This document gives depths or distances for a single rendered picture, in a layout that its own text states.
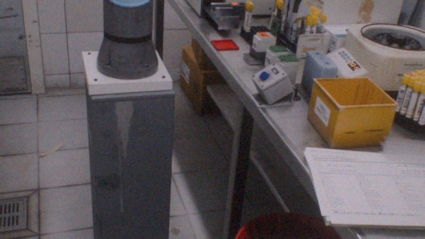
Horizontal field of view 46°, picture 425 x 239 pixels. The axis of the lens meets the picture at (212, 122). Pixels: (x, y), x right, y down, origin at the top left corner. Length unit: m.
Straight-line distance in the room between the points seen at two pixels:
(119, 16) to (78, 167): 1.41
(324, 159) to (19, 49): 2.32
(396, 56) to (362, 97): 0.17
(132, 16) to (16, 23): 1.89
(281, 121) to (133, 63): 0.37
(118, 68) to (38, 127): 1.67
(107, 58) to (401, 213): 0.73
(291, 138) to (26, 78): 2.27
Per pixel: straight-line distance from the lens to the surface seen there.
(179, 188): 2.34
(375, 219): 0.90
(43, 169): 2.51
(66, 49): 3.14
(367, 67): 1.34
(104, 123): 1.24
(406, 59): 1.33
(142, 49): 1.22
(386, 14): 1.71
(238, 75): 1.34
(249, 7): 1.57
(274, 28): 1.43
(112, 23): 1.20
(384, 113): 1.09
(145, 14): 1.19
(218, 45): 1.52
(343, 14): 1.62
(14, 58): 3.10
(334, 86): 1.16
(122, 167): 1.31
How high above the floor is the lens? 1.42
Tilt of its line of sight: 30 degrees down
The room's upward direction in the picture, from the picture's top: 5 degrees clockwise
